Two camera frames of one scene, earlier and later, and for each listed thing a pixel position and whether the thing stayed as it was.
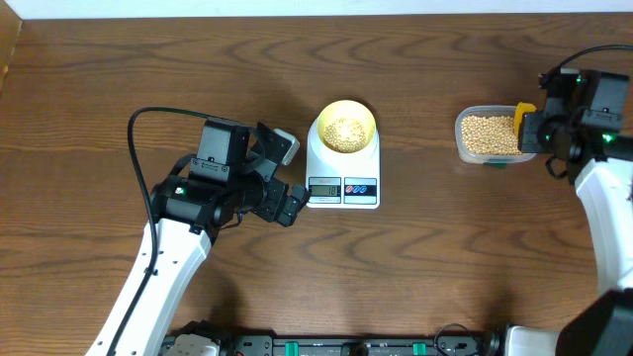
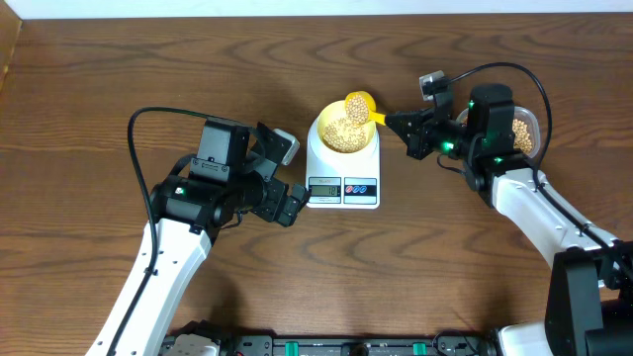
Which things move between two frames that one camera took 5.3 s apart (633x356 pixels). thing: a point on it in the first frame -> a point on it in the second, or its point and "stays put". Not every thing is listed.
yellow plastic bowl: x=346 y=127 stays put
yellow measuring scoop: x=521 y=108 -> x=360 y=108
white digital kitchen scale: x=342 y=180 stays put
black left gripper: x=268 y=207 stays put
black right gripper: x=528 y=140 -> x=416 y=137
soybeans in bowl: x=345 y=135 stays put
